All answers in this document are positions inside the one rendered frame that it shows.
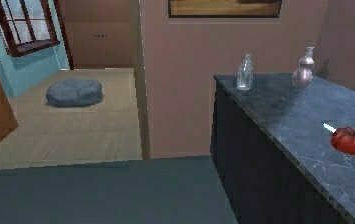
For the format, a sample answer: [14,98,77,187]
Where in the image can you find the clear glass bottle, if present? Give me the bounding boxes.
[236,53,254,91]

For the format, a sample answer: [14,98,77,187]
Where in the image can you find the dark counter with marble top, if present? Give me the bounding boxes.
[210,73,355,224]

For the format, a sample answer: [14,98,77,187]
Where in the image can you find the blue-grey floor cushion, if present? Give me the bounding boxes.
[45,78,104,108]

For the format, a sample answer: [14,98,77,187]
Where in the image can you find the brown wooden cupboard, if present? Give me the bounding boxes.
[53,0,135,70]

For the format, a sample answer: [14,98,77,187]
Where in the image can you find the red tomato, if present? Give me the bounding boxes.
[330,126,355,156]

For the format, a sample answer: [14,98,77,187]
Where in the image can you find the dark red framed window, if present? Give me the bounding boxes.
[0,0,61,58]

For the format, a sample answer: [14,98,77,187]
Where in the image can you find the framed brown wall picture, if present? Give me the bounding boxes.
[167,0,283,19]

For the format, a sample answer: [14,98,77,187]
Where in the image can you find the white knife with yellow handle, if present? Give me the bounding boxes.
[322,122,355,155]

